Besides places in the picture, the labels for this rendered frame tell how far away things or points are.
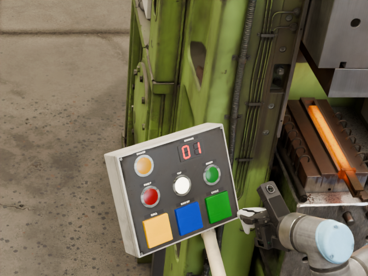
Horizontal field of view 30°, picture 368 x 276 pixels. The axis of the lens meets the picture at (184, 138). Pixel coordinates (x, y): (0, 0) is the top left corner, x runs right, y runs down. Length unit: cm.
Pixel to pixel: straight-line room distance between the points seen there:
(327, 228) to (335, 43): 57
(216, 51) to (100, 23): 311
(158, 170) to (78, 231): 151
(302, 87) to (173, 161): 85
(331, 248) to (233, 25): 72
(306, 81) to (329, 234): 108
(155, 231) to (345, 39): 72
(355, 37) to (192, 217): 65
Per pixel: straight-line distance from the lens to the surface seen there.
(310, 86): 256
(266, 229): 173
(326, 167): 220
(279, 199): 173
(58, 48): 472
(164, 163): 183
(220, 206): 193
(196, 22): 236
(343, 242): 159
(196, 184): 189
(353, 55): 195
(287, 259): 231
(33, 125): 396
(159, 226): 184
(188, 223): 188
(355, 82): 200
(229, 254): 252
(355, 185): 212
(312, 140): 231
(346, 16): 188
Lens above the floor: 228
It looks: 36 degrees down
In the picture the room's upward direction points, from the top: 7 degrees clockwise
